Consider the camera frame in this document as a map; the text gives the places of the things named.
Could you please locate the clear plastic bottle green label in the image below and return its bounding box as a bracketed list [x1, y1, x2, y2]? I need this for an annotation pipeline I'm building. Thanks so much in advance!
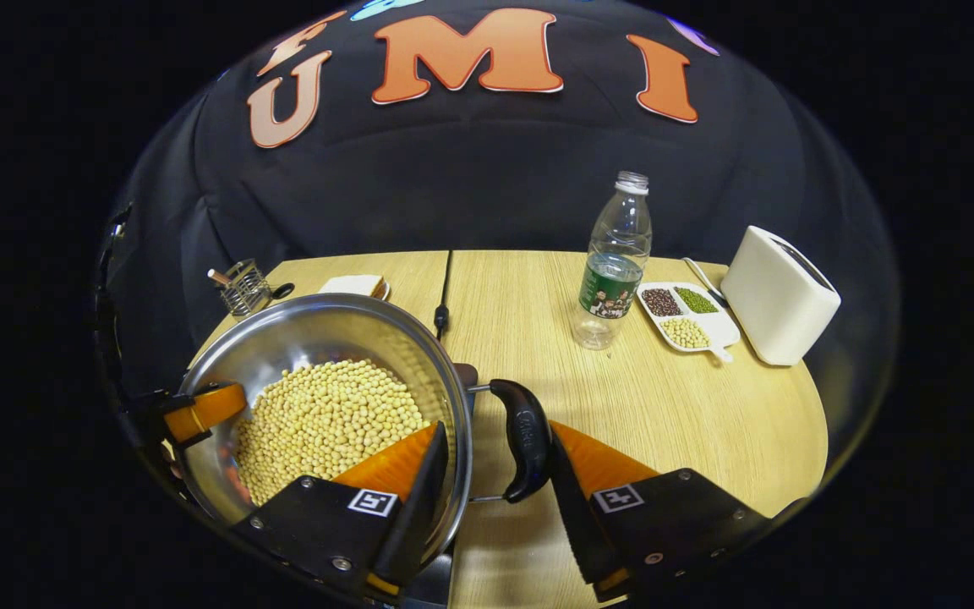
[572, 171, 653, 350]

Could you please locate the heap of yellow soybeans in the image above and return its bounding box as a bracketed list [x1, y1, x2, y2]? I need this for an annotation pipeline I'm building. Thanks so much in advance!
[235, 359, 433, 507]

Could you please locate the black power cable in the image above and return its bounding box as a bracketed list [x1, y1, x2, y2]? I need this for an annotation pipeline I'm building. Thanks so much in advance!
[434, 250, 455, 342]

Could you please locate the white toaster cable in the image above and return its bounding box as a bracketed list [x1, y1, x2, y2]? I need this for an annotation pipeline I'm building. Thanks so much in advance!
[683, 257, 730, 307]

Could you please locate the white divided dish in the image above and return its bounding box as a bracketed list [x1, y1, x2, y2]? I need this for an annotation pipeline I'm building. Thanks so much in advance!
[637, 282, 741, 364]

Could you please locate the white toaster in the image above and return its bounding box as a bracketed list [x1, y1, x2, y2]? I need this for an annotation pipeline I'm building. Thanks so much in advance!
[721, 226, 841, 366]

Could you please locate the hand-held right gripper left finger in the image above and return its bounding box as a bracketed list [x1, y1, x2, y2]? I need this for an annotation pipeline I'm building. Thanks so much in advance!
[232, 420, 451, 601]

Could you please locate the sandwich with lettuce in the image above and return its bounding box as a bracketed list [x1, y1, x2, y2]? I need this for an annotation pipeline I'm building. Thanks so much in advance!
[320, 274, 387, 299]

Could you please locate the small heap of yellow beans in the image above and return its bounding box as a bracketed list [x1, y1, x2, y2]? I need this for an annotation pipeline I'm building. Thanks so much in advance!
[660, 318, 711, 349]

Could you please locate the metal wire utensil holder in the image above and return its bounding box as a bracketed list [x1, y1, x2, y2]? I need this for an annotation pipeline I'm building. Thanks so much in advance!
[218, 259, 273, 319]

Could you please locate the stainless steel pot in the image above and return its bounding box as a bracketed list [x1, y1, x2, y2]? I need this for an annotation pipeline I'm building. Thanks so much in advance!
[172, 294, 554, 563]

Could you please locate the heap of brown beans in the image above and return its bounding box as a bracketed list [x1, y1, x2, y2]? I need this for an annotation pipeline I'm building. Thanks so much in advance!
[642, 288, 683, 318]

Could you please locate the heap of green beans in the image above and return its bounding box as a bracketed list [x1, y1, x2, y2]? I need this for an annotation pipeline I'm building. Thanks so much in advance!
[676, 288, 720, 315]

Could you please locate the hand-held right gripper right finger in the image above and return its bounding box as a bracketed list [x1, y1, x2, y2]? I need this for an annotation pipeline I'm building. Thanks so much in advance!
[546, 420, 774, 603]

